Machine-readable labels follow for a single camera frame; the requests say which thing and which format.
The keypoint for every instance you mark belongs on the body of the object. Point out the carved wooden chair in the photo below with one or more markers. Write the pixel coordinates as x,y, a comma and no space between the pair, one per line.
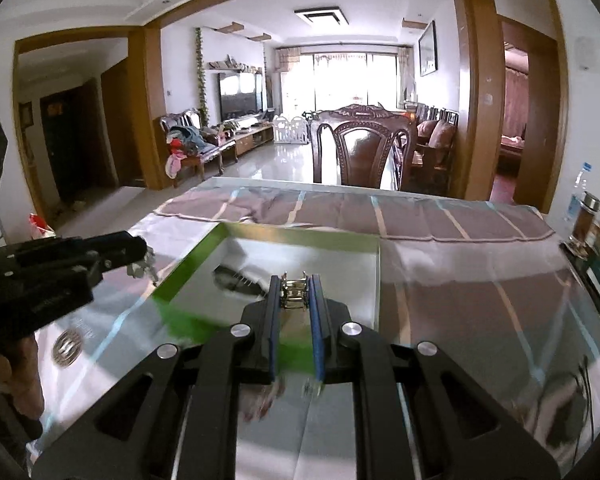
366,138

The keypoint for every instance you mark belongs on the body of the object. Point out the white wrist watch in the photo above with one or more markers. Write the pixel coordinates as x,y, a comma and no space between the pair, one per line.
145,268

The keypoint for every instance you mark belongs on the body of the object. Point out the white baby fence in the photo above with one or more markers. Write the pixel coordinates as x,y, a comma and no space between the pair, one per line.
290,131

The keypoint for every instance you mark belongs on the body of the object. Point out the black power adapter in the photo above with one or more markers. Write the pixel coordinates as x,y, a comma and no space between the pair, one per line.
568,422

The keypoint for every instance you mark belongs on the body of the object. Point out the armchair with clothes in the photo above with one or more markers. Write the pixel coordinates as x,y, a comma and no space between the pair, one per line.
192,146

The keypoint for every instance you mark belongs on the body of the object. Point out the framed wall picture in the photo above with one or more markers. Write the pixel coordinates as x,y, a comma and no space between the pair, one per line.
427,50

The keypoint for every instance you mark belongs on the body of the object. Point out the gold brooch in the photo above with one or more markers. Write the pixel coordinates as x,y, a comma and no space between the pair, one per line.
294,292

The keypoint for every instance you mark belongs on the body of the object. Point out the glass tea jar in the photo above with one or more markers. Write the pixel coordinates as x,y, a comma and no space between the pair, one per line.
589,206

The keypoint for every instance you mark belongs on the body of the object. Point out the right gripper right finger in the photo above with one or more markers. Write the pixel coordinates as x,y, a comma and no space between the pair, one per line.
417,413

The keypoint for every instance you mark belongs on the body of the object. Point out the wooden tv cabinet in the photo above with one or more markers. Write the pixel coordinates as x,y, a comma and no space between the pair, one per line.
247,139

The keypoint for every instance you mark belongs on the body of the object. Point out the flat screen television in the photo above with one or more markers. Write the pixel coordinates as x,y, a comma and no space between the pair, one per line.
240,94

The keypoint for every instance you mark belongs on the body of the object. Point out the person left hand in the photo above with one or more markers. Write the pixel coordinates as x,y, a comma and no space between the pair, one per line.
20,378

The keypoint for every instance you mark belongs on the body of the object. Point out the black wrist watch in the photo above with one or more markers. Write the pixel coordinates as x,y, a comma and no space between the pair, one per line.
238,281

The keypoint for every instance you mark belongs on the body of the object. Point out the plaid tablecloth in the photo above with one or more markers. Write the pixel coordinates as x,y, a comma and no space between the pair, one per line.
486,281

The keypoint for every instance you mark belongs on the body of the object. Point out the plastic water bottle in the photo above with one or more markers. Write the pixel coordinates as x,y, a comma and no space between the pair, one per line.
577,193

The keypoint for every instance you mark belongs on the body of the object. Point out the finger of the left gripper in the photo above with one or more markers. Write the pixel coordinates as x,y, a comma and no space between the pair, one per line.
117,249

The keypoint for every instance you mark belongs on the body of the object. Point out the green ivy garland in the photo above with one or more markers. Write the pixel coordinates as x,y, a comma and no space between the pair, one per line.
201,79

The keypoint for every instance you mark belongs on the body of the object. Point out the green cardboard box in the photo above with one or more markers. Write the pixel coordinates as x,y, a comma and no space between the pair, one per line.
193,308

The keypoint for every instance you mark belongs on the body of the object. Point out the wooden sofa with cushions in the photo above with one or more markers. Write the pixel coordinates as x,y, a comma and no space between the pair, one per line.
432,159

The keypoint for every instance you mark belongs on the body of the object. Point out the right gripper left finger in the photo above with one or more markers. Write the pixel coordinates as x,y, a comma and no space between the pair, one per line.
174,414

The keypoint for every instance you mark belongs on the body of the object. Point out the ceiling light fixture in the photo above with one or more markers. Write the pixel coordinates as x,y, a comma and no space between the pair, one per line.
331,16

